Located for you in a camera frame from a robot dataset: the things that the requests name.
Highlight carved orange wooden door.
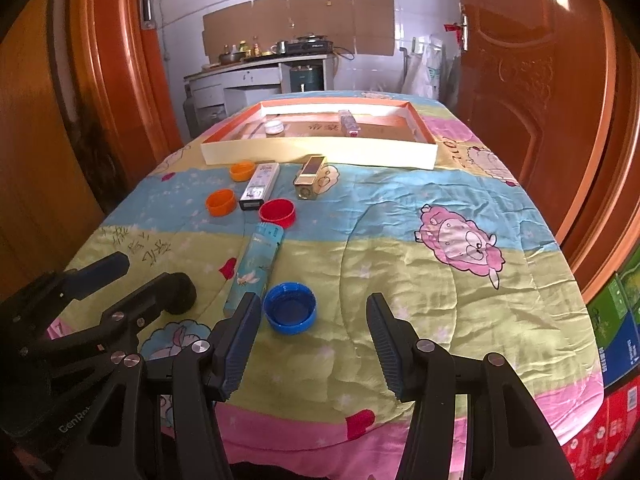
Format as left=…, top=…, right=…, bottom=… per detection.
left=456, top=0, right=613, bottom=241

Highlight white plastic bags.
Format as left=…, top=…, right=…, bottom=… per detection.
left=401, top=35, right=446, bottom=101

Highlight red carton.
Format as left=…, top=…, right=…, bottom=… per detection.
left=562, top=385, right=640, bottom=480

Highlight cardboard wall covering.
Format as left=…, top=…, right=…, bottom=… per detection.
left=202, top=0, right=396, bottom=58

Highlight brown wooden panel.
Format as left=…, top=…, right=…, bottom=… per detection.
left=0, top=0, right=106, bottom=301

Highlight green carton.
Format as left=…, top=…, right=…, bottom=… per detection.
left=586, top=270, right=640, bottom=351

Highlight clear patterned plastic box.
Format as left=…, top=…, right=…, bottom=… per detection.
left=338, top=109, right=361, bottom=137

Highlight shallow cardboard box tray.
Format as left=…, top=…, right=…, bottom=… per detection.
left=201, top=100, right=439, bottom=171

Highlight printed cartoon blanket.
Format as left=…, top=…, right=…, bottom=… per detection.
left=47, top=91, right=606, bottom=480

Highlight red bottle cap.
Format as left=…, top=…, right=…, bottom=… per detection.
left=258, top=199, right=297, bottom=228

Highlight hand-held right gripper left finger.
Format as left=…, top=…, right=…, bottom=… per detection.
left=55, top=292, right=263, bottom=480

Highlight blue carton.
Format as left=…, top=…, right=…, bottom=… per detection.
left=597, top=325, right=640, bottom=388

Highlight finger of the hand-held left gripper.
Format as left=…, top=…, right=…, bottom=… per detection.
left=59, top=252, right=131, bottom=307
left=34, top=274, right=174, bottom=358

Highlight black gas stove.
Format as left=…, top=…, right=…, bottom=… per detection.
left=282, top=35, right=335, bottom=56

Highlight blue bottle cap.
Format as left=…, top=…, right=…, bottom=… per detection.
left=263, top=283, right=318, bottom=334

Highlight green air fryer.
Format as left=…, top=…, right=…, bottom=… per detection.
left=290, top=64, right=326, bottom=93

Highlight white kitchen counter cabinet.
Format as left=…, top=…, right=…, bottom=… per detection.
left=183, top=52, right=338, bottom=131

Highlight teal long box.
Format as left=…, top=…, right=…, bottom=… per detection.
left=223, top=223, right=286, bottom=317

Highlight gold rectangular box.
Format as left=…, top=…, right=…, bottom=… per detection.
left=293, top=155, right=328, bottom=202

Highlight white printed small box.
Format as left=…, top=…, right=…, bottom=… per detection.
left=238, top=161, right=281, bottom=211

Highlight orange bottle cap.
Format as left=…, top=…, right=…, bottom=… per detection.
left=206, top=189, right=237, bottom=218

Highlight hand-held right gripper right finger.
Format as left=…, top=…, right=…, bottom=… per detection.
left=366, top=292, right=576, bottom=480

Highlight orange wooden door frame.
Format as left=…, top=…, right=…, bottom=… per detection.
left=67, top=0, right=183, bottom=211

